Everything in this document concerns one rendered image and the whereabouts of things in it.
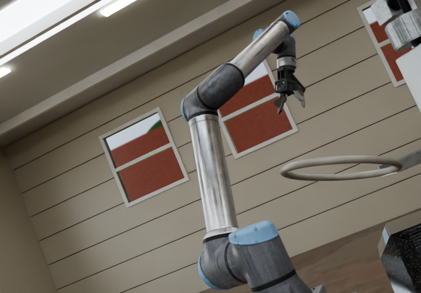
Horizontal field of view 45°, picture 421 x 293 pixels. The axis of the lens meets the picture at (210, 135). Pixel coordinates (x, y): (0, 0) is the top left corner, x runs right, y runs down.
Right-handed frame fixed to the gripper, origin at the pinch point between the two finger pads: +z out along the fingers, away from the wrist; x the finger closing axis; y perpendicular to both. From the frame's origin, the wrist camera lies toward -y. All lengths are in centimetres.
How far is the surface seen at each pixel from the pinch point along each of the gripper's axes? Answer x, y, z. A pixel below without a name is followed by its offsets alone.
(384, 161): 47, 6, 31
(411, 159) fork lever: 44, -22, 26
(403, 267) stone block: 32, -28, 70
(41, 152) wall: -800, -229, -131
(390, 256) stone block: 24, -33, 66
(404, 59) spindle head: 39, -35, -23
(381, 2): -2, -97, -88
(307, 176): 2.8, -4.8, 30.2
